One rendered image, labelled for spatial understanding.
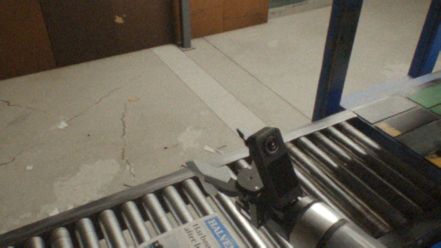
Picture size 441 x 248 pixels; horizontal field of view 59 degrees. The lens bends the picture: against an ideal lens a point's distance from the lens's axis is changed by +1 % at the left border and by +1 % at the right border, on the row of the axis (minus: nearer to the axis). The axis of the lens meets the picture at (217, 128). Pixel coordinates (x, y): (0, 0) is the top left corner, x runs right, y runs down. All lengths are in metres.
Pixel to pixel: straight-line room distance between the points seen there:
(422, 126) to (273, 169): 1.15
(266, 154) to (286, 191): 0.07
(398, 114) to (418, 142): 0.18
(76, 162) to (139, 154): 0.40
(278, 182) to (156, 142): 2.18
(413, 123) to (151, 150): 1.64
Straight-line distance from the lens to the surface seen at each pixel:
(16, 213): 2.46
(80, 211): 1.20
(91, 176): 2.53
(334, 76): 1.67
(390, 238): 1.17
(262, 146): 0.53
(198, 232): 0.79
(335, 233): 0.53
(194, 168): 0.63
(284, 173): 0.56
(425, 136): 1.58
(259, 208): 0.59
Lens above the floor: 1.65
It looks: 36 degrees down
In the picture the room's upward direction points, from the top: straight up
